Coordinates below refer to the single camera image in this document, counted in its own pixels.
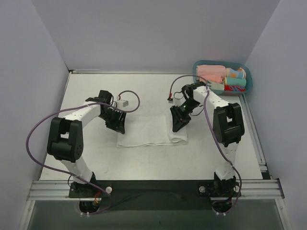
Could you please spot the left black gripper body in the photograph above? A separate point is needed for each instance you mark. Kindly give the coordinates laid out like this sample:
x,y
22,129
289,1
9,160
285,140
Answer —
x,y
115,117

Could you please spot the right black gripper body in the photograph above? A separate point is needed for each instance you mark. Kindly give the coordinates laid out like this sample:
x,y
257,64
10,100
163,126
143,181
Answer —
x,y
181,113

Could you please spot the white towel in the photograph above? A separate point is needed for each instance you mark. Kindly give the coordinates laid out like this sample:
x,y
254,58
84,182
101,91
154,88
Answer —
x,y
150,131

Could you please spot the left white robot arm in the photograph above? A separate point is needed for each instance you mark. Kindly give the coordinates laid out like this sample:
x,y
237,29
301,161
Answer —
x,y
65,141

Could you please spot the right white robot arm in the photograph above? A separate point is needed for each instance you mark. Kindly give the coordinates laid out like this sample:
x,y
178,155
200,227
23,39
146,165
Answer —
x,y
226,125

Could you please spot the patterned white-teal rolled towel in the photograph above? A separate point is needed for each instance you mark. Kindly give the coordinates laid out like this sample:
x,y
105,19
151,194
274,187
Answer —
x,y
217,88

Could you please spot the pink rolled towel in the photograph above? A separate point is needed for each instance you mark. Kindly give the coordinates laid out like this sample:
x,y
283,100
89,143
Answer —
x,y
203,70

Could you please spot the salmon rolled towel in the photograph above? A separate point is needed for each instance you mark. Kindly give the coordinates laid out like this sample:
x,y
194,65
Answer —
x,y
214,78

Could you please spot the red patterned rolled towel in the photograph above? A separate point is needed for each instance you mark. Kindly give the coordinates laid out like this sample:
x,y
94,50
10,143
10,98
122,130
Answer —
x,y
234,89

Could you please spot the teal plastic basket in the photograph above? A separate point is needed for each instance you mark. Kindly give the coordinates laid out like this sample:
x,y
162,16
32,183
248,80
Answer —
x,y
224,78

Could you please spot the teal rolled towel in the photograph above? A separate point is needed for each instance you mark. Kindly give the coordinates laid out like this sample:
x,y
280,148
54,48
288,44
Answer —
x,y
235,82

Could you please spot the cartoon print rolled towel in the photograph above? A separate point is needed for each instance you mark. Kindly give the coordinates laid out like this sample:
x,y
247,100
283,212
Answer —
x,y
239,74

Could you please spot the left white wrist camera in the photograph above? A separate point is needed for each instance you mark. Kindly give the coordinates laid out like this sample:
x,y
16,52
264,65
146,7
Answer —
x,y
121,103

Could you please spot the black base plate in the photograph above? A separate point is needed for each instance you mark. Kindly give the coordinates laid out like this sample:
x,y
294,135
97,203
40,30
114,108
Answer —
x,y
156,202

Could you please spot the aluminium frame rail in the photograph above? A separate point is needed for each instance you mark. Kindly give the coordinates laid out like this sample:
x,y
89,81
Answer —
x,y
246,189

